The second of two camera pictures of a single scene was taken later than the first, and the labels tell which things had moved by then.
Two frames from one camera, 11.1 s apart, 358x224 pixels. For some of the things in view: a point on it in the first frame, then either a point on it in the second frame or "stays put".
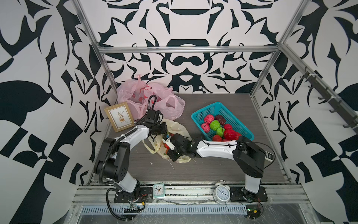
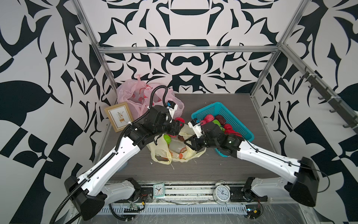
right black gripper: x=171 y=157 -> x=193 y=141
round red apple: x=228 y=126 stays put
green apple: x=215 y=124 stays put
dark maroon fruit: x=221 y=119 stays put
